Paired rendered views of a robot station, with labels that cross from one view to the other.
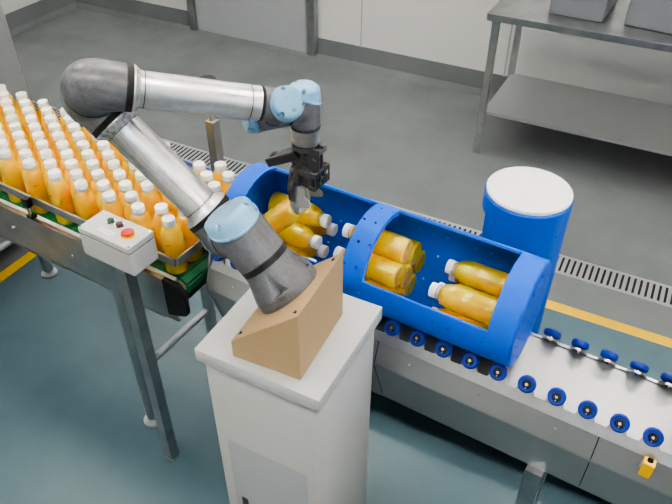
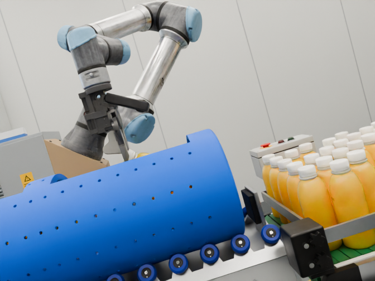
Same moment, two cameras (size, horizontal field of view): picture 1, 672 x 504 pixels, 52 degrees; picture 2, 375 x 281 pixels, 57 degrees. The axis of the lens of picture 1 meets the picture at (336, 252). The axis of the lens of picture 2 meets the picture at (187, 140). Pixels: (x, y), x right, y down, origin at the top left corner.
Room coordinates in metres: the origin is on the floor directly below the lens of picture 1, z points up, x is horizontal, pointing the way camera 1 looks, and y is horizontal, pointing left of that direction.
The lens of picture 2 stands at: (2.37, -0.30, 1.28)
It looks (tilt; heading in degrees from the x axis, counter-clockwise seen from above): 4 degrees down; 145
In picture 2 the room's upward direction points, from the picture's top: 17 degrees counter-clockwise
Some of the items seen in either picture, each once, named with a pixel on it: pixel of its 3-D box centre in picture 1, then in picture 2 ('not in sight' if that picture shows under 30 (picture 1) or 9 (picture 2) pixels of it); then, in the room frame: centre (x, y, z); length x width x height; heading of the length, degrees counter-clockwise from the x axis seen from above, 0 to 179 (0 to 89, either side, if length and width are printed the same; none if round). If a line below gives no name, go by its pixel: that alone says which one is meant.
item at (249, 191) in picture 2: not in sight; (254, 212); (1.70, 0.30, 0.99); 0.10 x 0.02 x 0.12; 149
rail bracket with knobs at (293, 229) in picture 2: not in sight; (306, 248); (1.90, 0.24, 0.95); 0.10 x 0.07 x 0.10; 149
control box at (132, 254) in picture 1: (118, 242); (283, 156); (1.56, 0.63, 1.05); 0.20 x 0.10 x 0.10; 59
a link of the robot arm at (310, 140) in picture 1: (306, 134); (95, 80); (1.50, 0.07, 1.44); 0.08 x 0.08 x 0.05
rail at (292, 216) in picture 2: (219, 228); (285, 212); (1.74, 0.37, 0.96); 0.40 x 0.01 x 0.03; 149
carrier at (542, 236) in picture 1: (507, 290); not in sight; (1.87, -0.63, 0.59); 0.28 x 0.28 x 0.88
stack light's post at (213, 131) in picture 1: (227, 240); not in sight; (2.21, 0.45, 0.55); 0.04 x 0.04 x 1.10; 59
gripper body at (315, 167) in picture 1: (308, 163); (102, 110); (1.50, 0.07, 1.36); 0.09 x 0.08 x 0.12; 59
